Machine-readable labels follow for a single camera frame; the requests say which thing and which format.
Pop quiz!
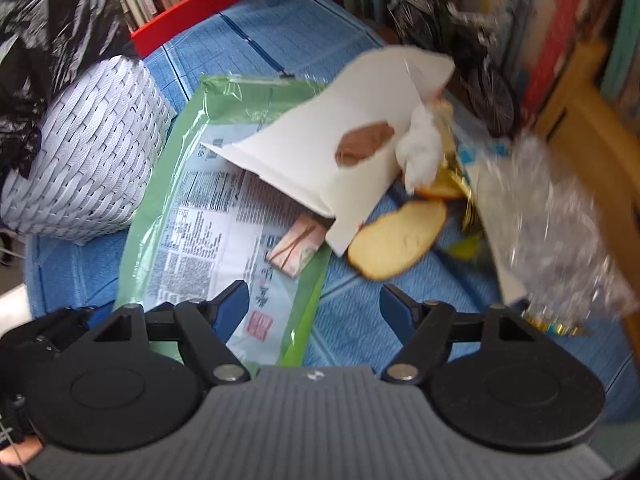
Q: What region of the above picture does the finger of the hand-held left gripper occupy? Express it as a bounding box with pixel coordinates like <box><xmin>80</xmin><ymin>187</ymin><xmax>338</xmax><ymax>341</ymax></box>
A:
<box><xmin>0</xmin><ymin>306</ymin><xmax>98</xmax><ymax>361</ymax></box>

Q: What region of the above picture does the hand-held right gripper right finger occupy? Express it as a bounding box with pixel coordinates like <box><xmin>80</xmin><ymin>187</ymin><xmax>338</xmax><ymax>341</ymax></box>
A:
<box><xmin>380</xmin><ymin>284</ymin><xmax>551</xmax><ymax>383</ymax></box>

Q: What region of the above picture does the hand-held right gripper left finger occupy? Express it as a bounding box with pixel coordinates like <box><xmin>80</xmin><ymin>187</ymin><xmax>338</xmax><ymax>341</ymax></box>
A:
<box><xmin>89</xmin><ymin>280</ymin><xmax>251</xmax><ymax>385</ymax></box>

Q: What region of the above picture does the small striped wrapper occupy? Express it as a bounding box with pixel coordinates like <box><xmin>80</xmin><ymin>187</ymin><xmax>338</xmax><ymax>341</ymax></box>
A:
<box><xmin>266</xmin><ymin>214</ymin><xmax>326</xmax><ymax>277</ymax></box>

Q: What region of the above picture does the gold foil wrapper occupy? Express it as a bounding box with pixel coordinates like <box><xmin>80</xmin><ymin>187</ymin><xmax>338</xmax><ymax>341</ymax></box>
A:
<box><xmin>440</xmin><ymin>155</ymin><xmax>483</xmax><ymax>261</ymax></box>

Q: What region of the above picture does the white tissue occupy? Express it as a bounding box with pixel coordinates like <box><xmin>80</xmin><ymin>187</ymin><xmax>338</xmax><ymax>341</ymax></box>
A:
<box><xmin>395</xmin><ymin>102</ymin><xmax>446</xmax><ymax>193</ymax></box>

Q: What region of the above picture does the orange and white paper box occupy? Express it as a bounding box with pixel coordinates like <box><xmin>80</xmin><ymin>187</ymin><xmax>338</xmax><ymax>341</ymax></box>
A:
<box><xmin>200</xmin><ymin>45</ymin><xmax>456</xmax><ymax>257</ymax></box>

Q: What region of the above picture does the brown food piece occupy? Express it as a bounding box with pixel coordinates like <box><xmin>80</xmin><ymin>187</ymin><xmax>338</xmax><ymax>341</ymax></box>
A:
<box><xmin>334</xmin><ymin>120</ymin><xmax>396</xmax><ymax>167</ymax></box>

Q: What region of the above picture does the clear plastic wrap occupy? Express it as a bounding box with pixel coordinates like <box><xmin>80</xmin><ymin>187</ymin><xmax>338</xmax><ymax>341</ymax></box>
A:
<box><xmin>470</xmin><ymin>135</ymin><xmax>640</xmax><ymax>331</ymax></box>

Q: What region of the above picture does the white woven wastebasket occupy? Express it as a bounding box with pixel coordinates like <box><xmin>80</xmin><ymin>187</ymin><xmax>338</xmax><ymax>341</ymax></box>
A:
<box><xmin>0</xmin><ymin>55</ymin><xmax>178</xmax><ymax>246</ymax></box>

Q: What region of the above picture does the green plastic package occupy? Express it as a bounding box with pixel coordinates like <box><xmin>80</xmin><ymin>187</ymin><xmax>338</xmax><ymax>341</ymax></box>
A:
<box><xmin>114</xmin><ymin>75</ymin><xmax>333</xmax><ymax>368</ymax></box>

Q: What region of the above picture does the black bag lined trash bin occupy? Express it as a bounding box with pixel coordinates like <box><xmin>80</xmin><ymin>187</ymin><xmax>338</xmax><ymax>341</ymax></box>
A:
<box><xmin>0</xmin><ymin>0</ymin><xmax>143</xmax><ymax>181</ymax></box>

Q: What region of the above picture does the row of colourful upright books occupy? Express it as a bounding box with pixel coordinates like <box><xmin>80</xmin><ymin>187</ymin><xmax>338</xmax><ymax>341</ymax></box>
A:
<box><xmin>300</xmin><ymin>0</ymin><xmax>626</xmax><ymax>111</ymax></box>

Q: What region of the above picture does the row of books beside shelf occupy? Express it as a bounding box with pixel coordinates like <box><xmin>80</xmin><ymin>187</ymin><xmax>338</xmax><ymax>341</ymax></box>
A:
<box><xmin>600</xmin><ymin>0</ymin><xmax>640</xmax><ymax>121</ymax></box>

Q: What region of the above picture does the blue tiled mat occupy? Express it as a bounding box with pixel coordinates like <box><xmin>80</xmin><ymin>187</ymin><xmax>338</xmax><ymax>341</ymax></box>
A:
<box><xmin>25</xmin><ymin>0</ymin><xmax>640</xmax><ymax>411</ymax></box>

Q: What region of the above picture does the black model bicycle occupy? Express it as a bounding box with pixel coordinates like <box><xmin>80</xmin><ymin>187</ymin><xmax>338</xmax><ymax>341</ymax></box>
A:
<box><xmin>387</xmin><ymin>0</ymin><xmax>516</xmax><ymax>136</ymax></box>

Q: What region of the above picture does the yellow wooden shelf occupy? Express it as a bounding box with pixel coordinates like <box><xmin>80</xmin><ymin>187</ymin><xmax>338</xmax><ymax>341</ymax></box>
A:
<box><xmin>530</xmin><ymin>40</ymin><xmax>640</xmax><ymax>286</ymax></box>

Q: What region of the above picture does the red plastic crate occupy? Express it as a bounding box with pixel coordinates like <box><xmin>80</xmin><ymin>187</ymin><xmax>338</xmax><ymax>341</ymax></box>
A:
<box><xmin>129</xmin><ymin>0</ymin><xmax>258</xmax><ymax>58</ymax></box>

